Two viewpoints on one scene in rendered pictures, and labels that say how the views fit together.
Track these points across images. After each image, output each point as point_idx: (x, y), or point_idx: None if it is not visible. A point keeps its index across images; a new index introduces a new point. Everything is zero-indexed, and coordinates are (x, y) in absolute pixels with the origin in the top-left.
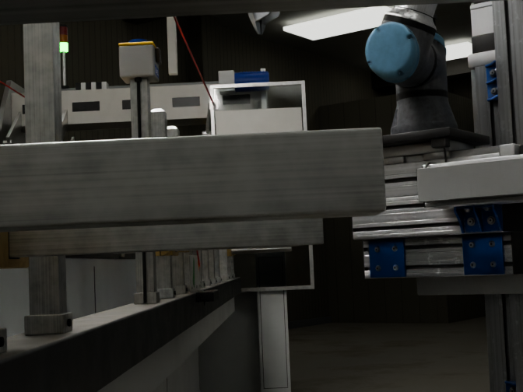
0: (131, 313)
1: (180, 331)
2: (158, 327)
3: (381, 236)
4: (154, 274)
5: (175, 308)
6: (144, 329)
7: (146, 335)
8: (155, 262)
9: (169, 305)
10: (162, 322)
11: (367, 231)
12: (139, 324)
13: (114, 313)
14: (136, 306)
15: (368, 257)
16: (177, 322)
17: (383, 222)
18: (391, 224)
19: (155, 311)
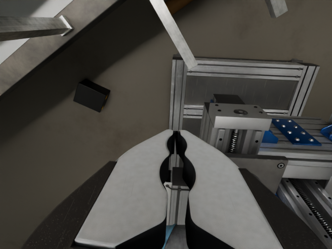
0: (5, 88)
1: (124, 2)
2: (53, 56)
3: (201, 123)
4: (59, 32)
5: (104, 13)
6: (23, 79)
7: (28, 76)
8: (58, 29)
9: (81, 31)
10: (62, 49)
11: (203, 115)
12: (14, 86)
13: (2, 77)
14: (43, 42)
15: (214, 102)
16: (111, 10)
17: (202, 129)
18: (201, 133)
19: (42, 62)
